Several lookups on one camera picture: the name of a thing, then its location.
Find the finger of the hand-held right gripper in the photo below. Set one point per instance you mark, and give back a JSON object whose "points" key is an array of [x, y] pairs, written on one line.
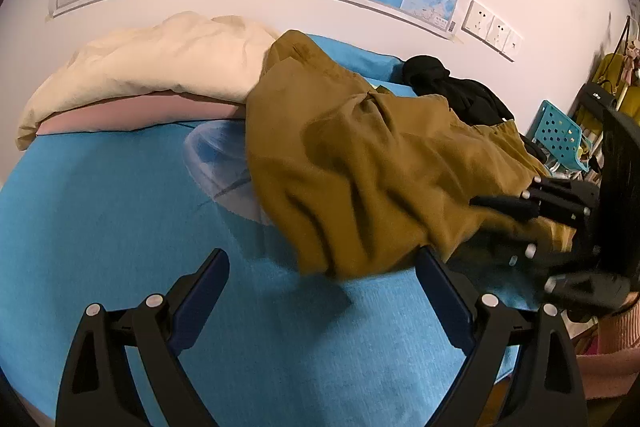
{"points": [[580, 282], [555, 199]]}

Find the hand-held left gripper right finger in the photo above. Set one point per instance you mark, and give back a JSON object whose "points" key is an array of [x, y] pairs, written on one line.
{"points": [[442, 297]]}

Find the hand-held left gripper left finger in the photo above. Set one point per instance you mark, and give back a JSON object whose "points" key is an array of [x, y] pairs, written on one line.
{"points": [[200, 297]]}

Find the olive brown garment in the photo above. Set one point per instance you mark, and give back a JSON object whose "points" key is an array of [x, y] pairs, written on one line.
{"points": [[360, 157]]}

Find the person's right forearm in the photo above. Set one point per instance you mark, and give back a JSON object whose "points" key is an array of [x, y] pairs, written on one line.
{"points": [[612, 357]]}

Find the teal perforated plastic chair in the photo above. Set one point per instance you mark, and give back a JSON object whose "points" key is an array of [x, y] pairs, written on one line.
{"points": [[560, 134]]}

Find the blue bed sheet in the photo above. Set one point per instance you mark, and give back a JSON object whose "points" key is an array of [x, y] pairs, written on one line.
{"points": [[125, 232]]}

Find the yellow hanging garment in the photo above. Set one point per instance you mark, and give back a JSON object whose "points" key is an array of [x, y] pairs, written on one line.
{"points": [[612, 72]]}

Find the clear plastic bag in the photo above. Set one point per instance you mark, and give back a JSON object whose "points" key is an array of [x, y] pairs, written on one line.
{"points": [[220, 177]]}

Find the black garment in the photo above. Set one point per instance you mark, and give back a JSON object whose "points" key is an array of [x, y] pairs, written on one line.
{"points": [[465, 99]]}

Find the pink pillow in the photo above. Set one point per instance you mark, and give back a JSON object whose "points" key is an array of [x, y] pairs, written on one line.
{"points": [[140, 114]]}

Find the cream duvet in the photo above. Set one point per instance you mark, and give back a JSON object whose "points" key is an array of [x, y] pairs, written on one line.
{"points": [[150, 57]]}

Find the white wall socket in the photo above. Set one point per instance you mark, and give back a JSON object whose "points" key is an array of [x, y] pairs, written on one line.
{"points": [[477, 19], [498, 32], [513, 45]]}

